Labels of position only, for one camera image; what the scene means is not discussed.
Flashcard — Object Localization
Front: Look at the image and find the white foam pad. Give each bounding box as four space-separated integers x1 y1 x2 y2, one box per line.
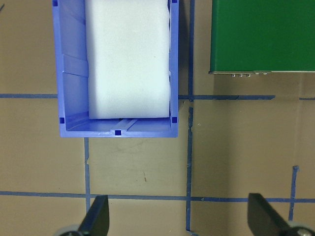
85 0 172 120

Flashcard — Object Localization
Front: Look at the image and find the blue plastic storage bin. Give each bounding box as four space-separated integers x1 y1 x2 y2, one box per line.
51 0 180 139

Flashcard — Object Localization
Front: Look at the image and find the green belt conveyor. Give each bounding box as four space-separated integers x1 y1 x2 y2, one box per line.
208 0 315 78

